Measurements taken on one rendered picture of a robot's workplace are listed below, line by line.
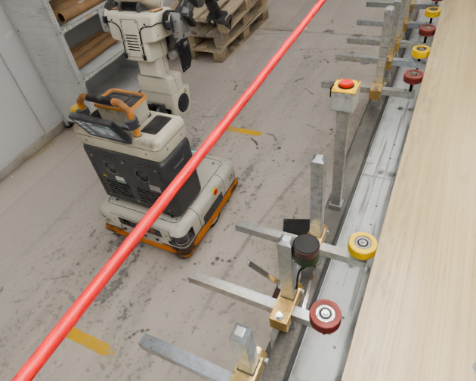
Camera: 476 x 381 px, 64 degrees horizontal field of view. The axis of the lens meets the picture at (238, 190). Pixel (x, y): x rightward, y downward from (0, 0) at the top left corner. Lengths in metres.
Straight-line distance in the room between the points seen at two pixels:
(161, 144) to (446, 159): 1.16
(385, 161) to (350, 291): 0.71
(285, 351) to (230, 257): 1.13
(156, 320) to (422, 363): 1.45
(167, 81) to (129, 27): 0.31
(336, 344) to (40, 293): 1.78
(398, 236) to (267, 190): 1.51
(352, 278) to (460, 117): 0.75
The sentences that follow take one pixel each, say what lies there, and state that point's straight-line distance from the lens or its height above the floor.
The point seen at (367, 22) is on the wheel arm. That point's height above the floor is 0.82.
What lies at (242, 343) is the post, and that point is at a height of 1.12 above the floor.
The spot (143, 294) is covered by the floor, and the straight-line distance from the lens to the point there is 2.26.
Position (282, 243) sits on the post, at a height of 1.11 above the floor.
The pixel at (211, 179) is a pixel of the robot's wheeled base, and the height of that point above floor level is 0.28.
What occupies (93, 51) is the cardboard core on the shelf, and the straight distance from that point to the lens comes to 3.57.
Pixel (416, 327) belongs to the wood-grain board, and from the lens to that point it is 1.06.
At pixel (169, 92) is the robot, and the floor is 0.83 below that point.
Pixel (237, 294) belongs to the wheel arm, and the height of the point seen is 0.86.
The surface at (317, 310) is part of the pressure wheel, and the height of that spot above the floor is 0.90.
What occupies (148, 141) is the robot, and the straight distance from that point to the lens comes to 1.81.
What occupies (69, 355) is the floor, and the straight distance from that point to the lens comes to 2.26.
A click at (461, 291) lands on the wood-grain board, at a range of 1.15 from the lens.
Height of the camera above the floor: 1.82
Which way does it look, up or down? 44 degrees down
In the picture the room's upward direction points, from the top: 10 degrees counter-clockwise
